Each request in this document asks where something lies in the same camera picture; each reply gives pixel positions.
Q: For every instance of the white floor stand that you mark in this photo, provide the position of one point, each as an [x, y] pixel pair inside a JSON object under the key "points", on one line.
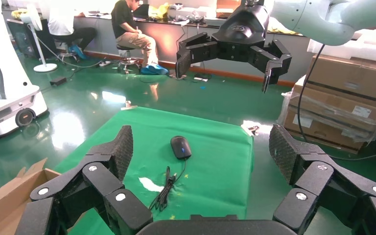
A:
{"points": [[40, 42]]}

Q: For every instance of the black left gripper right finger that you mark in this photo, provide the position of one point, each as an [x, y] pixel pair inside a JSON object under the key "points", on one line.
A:
{"points": [[317, 185]]}

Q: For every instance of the black floor cabinet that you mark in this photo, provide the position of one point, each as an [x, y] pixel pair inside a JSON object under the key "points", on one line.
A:
{"points": [[19, 39]]}

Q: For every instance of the white wheeled background robot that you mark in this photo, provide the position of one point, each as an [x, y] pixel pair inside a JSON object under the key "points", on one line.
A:
{"points": [[3, 81]]}

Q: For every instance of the black round stool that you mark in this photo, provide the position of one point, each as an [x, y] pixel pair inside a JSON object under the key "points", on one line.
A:
{"points": [[128, 58]]}

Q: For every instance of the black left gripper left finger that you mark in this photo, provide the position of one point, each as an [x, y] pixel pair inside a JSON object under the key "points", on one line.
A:
{"points": [[110, 181]]}

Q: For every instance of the green table cloth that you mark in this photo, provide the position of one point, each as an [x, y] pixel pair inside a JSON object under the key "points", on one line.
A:
{"points": [[214, 181]]}

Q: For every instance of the seated person white shirt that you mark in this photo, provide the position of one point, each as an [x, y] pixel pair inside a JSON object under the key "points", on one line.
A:
{"points": [[61, 19]]}

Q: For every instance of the white power strip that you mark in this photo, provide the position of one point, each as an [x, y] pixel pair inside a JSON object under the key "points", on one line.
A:
{"points": [[104, 64]]}

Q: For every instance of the grey long counter desk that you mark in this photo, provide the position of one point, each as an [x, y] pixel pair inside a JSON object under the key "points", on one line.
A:
{"points": [[103, 35]]}

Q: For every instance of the yellow plastic bag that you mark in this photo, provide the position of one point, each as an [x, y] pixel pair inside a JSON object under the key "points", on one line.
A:
{"points": [[158, 11]]}

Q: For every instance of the black power adapter brick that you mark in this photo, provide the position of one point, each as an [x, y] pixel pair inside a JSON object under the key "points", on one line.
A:
{"points": [[58, 81]]}

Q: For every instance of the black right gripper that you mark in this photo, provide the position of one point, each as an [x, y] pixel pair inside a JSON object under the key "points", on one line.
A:
{"points": [[243, 32]]}

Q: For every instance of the white foam packing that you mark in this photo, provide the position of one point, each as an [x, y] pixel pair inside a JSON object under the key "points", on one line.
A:
{"points": [[369, 48]]}

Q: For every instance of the black office stool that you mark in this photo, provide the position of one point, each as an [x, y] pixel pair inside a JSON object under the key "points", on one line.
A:
{"points": [[68, 52]]}

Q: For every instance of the open brown cardboard box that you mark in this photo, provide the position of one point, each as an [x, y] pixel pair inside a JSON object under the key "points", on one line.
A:
{"points": [[0, 211]]}

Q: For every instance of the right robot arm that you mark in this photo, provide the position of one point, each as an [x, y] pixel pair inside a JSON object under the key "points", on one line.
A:
{"points": [[321, 19]]}

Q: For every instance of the large stacked cardboard carton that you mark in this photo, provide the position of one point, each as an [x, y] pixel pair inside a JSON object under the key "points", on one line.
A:
{"points": [[343, 74], [330, 103], [321, 133]]}

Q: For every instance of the seated person black shirt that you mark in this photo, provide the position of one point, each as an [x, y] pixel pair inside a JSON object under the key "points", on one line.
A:
{"points": [[123, 19]]}

